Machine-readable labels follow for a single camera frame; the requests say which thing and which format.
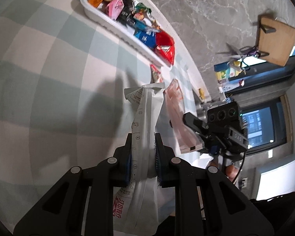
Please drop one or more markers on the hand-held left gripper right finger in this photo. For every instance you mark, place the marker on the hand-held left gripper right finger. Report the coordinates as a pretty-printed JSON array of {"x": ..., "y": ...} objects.
[{"x": 158, "y": 157}]

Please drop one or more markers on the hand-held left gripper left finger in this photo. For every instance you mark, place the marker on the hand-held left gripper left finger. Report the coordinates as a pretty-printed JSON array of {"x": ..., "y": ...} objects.
[{"x": 129, "y": 157}]

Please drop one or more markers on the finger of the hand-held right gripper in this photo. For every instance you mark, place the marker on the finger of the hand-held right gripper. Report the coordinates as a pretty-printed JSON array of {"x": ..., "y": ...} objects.
[
  {"x": 193, "y": 123},
  {"x": 204, "y": 146}
]

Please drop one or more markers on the pale pink striped snack packet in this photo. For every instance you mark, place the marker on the pale pink striped snack packet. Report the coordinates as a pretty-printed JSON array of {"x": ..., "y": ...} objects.
[{"x": 179, "y": 113}]

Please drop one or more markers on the white snack packet red print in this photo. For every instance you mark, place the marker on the white snack packet red print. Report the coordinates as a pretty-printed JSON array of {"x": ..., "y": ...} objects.
[{"x": 147, "y": 118}]

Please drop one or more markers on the red snack bag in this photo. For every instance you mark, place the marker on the red snack bag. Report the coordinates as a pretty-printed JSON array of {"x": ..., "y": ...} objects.
[{"x": 166, "y": 41}]

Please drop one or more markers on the green candy packet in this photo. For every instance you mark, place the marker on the green candy packet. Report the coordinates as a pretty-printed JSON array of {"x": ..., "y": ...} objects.
[{"x": 141, "y": 7}]

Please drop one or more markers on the white plastic tray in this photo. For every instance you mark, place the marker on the white plastic tray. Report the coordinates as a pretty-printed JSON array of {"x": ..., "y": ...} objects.
[{"x": 105, "y": 19}]

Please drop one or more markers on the black silver snack packet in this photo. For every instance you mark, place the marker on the black silver snack packet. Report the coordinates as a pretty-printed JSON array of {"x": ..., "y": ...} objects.
[{"x": 126, "y": 1}]

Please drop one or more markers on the person's right hand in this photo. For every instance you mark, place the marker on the person's right hand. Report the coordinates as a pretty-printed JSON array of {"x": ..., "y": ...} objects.
[{"x": 231, "y": 170}]

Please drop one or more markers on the small yellow item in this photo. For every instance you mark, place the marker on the small yellow item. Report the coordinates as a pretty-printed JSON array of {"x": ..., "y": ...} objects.
[{"x": 201, "y": 93}]

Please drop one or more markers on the window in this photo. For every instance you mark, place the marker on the window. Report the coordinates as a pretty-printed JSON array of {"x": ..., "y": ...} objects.
[{"x": 260, "y": 125}]

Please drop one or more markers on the colourful boxes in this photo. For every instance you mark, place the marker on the colourful boxes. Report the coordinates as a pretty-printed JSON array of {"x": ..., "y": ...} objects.
[{"x": 226, "y": 72}]

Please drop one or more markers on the red white floral snack packet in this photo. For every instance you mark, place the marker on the red white floral snack packet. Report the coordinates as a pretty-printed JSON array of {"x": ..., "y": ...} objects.
[{"x": 156, "y": 75}]

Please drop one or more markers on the white radiator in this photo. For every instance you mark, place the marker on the white radiator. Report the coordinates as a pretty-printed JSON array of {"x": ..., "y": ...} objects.
[{"x": 277, "y": 177}]

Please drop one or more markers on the scissors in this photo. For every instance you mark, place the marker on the scissors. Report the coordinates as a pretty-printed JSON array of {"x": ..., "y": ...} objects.
[{"x": 236, "y": 51}]

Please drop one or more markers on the dark blue snack packet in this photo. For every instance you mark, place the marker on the dark blue snack packet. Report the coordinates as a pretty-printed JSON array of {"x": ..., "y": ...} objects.
[{"x": 146, "y": 38}]

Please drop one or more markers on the wooden stool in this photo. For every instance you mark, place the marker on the wooden stool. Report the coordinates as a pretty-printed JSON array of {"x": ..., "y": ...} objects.
[{"x": 277, "y": 41}]

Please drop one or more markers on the dark cloth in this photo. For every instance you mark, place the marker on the dark cloth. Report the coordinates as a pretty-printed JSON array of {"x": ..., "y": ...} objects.
[{"x": 280, "y": 216}]

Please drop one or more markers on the checked tablecloth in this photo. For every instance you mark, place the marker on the checked tablecloth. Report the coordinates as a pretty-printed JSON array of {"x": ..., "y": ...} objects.
[{"x": 51, "y": 78}]

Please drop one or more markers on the wall socket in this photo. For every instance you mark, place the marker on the wall socket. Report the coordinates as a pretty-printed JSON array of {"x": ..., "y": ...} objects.
[{"x": 243, "y": 183}]

